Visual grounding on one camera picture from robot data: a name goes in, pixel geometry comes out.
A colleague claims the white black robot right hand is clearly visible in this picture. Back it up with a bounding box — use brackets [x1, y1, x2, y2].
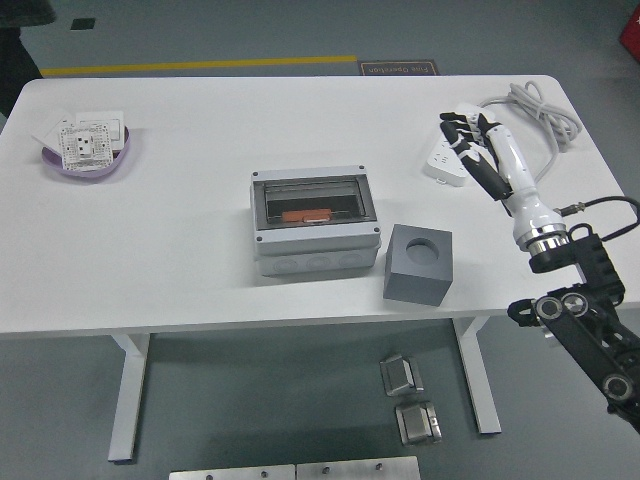
[438, 110, 566, 241]

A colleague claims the grey enclosure box with flap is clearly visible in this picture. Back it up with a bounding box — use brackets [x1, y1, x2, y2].
[249, 164, 383, 279]

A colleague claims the orange cylinder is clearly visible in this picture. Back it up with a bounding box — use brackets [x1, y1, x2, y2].
[281, 208, 332, 224]

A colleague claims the grey cube with round hole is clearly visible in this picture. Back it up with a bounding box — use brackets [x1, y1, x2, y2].
[382, 223, 455, 307]

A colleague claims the white power strip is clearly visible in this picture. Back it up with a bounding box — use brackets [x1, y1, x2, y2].
[424, 101, 496, 189]

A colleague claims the red object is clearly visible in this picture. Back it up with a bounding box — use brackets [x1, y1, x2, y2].
[618, 10, 640, 54]

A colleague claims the white table leg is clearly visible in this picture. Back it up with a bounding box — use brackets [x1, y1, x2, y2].
[452, 315, 502, 435]
[107, 330, 152, 462]

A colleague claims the small metal block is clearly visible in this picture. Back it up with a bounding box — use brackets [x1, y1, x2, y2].
[379, 353, 425, 399]

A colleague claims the large metal block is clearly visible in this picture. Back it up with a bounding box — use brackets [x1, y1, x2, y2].
[394, 399, 444, 446]

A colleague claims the metal plate with screws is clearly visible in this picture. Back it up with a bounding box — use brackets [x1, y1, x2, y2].
[295, 455, 421, 480]

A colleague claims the long metal plate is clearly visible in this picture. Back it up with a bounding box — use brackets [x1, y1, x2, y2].
[168, 464, 297, 480]

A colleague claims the purple bowl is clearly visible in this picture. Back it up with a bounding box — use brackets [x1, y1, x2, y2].
[40, 124, 132, 180]

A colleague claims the white socket panel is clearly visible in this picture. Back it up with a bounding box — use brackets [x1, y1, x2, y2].
[57, 121, 114, 171]

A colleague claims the white blank plate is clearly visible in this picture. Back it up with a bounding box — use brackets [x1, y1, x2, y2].
[31, 107, 76, 151]

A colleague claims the grey power cord with plug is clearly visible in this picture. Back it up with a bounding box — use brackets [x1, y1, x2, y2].
[477, 81, 584, 184]

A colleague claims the white switch plate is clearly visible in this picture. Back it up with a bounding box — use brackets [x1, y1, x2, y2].
[74, 109, 126, 151]

